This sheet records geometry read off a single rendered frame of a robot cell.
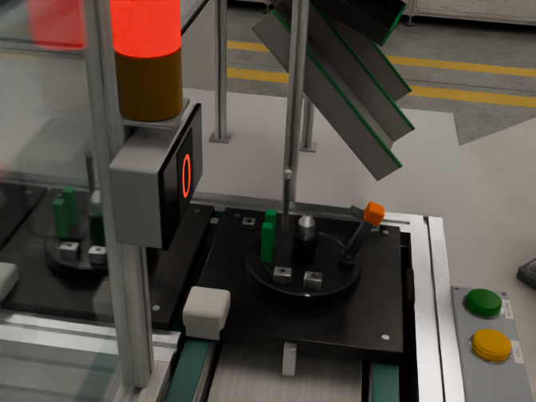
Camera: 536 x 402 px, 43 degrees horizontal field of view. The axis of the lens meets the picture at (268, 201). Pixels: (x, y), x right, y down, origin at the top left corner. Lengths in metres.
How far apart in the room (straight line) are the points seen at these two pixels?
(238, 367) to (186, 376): 0.08
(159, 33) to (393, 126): 0.65
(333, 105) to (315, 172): 0.32
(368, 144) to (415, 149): 0.41
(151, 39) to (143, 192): 0.11
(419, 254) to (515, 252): 0.26
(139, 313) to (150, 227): 0.14
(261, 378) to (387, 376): 0.14
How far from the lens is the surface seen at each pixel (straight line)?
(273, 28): 0.94
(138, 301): 0.64
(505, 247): 1.14
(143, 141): 0.54
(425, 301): 0.84
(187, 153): 0.56
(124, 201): 0.52
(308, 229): 0.79
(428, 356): 0.77
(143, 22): 0.49
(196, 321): 0.75
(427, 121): 1.50
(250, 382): 0.78
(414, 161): 1.33
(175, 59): 0.51
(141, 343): 0.67
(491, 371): 0.78
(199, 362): 0.75
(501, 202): 1.26
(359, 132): 0.97
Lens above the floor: 1.49
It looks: 33 degrees down
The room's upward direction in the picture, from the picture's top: 3 degrees clockwise
